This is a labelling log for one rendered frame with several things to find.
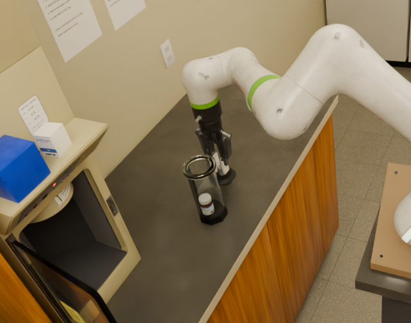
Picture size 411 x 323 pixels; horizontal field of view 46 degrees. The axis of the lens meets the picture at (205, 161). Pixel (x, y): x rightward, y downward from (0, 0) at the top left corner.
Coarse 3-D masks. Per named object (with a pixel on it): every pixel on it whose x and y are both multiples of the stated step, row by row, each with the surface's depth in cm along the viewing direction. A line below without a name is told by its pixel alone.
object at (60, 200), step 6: (66, 186) 129; (72, 186) 132; (60, 192) 126; (66, 192) 128; (72, 192) 130; (54, 198) 125; (60, 198) 126; (66, 198) 127; (48, 204) 124; (54, 204) 125; (60, 204) 125; (66, 204) 127; (42, 210) 123; (48, 210) 124; (54, 210) 125; (36, 216) 123; (42, 216) 124; (48, 216) 124; (30, 222) 124
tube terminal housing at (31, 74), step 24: (24, 72) 107; (48, 72) 113; (0, 96) 103; (24, 96) 108; (48, 96) 114; (0, 120) 104; (96, 168) 132; (96, 192) 138; (120, 216) 144; (0, 240) 112; (120, 240) 151; (120, 264) 149; (48, 312) 133
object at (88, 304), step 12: (24, 252) 107; (36, 264) 107; (48, 264) 101; (36, 276) 116; (48, 276) 107; (60, 276) 99; (48, 288) 117; (60, 288) 107; (72, 288) 99; (84, 288) 94; (60, 300) 116; (72, 300) 107; (84, 300) 99; (96, 300) 93; (84, 312) 107; (96, 312) 99
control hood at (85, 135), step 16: (80, 128) 117; (96, 128) 115; (80, 144) 112; (96, 144) 121; (48, 160) 109; (64, 160) 108; (80, 160) 118; (48, 176) 105; (32, 192) 101; (0, 208) 100; (16, 208) 98; (0, 224) 104; (16, 224) 108
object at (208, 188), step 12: (192, 156) 156; (204, 156) 154; (192, 168) 156; (204, 168) 158; (192, 180) 151; (204, 180) 150; (216, 180) 154; (192, 192) 157; (204, 192) 153; (216, 192) 155; (204, 204) 156; (216, 204) 158; (204, 216) 161; (216, 216) 160
